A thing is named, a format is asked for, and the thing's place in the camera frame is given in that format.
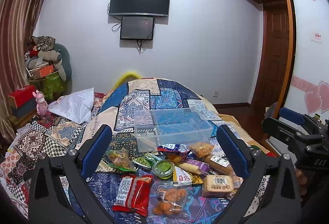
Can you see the brown bread stick packet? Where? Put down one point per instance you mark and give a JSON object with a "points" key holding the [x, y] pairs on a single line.
{"points": [[222, 166]]}

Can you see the patchwork patterned bed quilt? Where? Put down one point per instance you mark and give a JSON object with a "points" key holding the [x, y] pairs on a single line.
{"points": [[117, 111]]}

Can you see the red box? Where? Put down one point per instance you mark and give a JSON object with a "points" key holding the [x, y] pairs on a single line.
{"points": [[21, 96]]}

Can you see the clear plastic storage box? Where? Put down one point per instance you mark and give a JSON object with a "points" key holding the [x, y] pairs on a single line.
{"points": [[153, 128]]}

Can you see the yellow Kakabb snack bag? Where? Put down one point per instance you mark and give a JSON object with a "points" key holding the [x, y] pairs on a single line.
{"points": [[182, 177]]}

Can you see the striped curtain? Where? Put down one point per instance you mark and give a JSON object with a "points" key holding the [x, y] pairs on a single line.
{"points": [[18, 21]]}

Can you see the small wall monitor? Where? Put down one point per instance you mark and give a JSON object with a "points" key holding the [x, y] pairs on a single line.
{"points": [[137, 28]]}

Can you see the wooden door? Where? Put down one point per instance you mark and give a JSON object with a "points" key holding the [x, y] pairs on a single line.
{"points": [[274, 57]]}

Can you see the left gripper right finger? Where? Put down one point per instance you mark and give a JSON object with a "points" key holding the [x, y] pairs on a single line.
{"points": [[281, 202]]}

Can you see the person's right hand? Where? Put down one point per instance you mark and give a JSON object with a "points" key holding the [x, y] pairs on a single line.
{"points": [[302, 181]]}

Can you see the pile of clothes and boxes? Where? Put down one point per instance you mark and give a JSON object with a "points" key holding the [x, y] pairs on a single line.
{"points": [[48, 66]]}

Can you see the yellow object behind bed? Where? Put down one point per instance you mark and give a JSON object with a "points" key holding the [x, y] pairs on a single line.
{"points": [[127, 76]]}

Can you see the blue white snack bag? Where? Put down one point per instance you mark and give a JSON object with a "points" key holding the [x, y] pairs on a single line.
{"points": [[177, 149]]}

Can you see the green yellow nut packet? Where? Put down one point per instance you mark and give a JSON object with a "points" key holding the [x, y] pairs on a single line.
{"points": [[120, 161]]}

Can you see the golden crispy snack bag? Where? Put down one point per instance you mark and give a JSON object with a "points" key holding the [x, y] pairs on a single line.
{"points": [[201, 149]]}

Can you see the pale cake barcode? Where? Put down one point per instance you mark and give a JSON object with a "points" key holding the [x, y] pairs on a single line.
{"points": [[218, 186]]}

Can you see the purple yellow roll cake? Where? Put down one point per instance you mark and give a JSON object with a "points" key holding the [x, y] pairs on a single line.
{"points": [[194, 166]]}

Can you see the red snack packet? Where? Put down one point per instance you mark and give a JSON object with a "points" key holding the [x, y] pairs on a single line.
{"points": [[133, 194]]}

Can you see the bag of orange fried balls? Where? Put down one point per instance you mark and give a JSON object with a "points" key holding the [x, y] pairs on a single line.
{"points": [[171, 200]]}

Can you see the white pillow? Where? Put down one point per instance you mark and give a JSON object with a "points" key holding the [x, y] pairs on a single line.
{"points": [[76, 107]]}

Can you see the white wardrobe sliding door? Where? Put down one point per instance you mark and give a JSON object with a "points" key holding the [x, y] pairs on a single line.
{"points": [[308, 92]]}

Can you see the green jelly cup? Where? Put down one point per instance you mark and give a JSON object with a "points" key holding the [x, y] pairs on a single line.
{"points": [[163, 169]]}

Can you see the green peas packet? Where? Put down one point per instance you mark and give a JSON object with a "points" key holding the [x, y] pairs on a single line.
{"points": [[146, 161]]}

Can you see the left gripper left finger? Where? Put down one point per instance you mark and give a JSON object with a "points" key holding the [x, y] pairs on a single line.
{"points": [[47, 200]]}

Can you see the pink plush toy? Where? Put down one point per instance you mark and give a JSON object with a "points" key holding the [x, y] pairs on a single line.
{"points": [[41, 104]]}

